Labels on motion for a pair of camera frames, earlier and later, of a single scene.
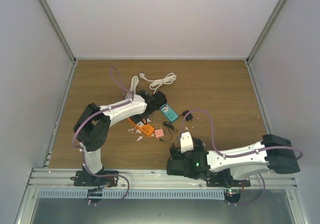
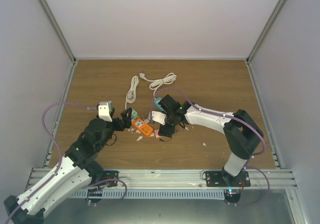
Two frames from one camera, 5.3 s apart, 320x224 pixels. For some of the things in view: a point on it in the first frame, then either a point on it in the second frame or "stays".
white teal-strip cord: x=167 y=79 stays
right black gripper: x=174 y=152 to x=166 y=132
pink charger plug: x=159 y=133 stays
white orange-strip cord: x=134 y=83 stays
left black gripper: x=136 y=120 to x=127 y=122
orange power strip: x=146 y=128 stays
